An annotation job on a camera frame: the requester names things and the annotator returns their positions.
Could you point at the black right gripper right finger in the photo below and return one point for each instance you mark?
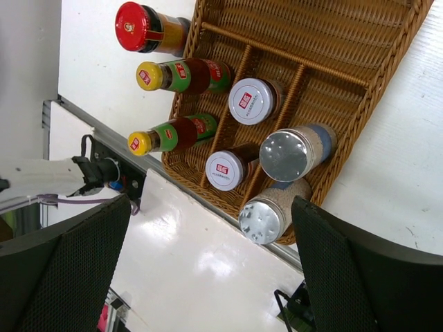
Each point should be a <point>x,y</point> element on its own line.
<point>358,281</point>

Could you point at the red-lid sauce jar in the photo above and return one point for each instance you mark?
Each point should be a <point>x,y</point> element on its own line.
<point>141,29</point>

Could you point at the silver-lid white spice jar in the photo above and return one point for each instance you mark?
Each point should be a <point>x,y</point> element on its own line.
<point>287,155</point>

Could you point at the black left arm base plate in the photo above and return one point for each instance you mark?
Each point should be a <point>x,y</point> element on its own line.
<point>117,162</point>

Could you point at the brown wicker basket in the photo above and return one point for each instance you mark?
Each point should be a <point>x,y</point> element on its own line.
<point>333,59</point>

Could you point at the white-lid dark sauce jar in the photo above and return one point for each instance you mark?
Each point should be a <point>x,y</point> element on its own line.
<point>229,168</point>

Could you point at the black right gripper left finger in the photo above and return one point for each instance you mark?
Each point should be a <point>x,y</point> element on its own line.
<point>57,278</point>

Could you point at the yellow-cap green-label sauce bottle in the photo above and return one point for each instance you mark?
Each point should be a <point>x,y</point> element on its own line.
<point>191,76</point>

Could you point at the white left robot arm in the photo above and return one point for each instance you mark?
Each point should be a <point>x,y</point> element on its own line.
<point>43,178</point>

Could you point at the silver-lid blue-label spice jar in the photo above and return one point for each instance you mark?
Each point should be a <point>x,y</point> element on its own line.
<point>266,217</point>

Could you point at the white-lid brown sauce jar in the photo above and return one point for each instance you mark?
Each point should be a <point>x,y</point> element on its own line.
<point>254,100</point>

